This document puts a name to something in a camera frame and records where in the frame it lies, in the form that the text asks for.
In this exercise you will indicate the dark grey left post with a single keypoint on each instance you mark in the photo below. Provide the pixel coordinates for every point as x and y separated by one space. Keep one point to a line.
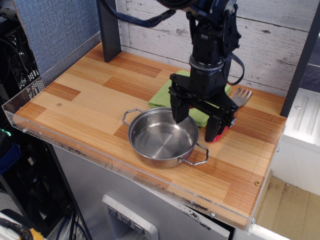
109 30

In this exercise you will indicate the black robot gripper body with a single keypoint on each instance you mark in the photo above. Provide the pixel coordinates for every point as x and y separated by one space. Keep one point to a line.
204 90

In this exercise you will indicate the green folded towel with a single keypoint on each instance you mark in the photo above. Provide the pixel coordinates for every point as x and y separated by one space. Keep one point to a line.
162 99

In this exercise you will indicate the dark grey post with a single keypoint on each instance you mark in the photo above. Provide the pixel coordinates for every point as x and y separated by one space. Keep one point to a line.
109 30
302 64

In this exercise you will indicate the blue fabric panel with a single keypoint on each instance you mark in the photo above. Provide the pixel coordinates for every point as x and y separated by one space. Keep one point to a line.
59 32

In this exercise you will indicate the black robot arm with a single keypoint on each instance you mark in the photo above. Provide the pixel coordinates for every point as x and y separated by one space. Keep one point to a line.
214 36

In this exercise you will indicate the fork with red handle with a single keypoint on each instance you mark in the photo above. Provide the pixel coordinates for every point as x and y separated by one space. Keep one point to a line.
240 98

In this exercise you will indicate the clear acrylic table guard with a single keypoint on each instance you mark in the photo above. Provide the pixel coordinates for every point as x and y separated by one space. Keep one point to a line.
82 110

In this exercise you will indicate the black plastic crate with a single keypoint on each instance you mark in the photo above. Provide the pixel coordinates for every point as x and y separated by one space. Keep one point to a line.
22 63

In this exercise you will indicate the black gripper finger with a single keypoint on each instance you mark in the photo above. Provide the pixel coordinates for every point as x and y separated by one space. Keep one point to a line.
179 107
215 128

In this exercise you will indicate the yellow object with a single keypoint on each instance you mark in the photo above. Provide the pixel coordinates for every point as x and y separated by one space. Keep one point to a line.
34 235

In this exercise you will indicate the dark grey right post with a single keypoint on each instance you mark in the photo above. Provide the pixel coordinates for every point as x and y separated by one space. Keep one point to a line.
302 64

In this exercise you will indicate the white plastic block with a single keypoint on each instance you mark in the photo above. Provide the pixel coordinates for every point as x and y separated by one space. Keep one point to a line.
296 160

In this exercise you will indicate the stainless steel pot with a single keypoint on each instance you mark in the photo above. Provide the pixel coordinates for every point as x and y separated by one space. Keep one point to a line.
159 141

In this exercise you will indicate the silver toy fridge cabinet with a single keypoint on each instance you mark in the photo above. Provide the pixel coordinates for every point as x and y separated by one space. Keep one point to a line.
112 206

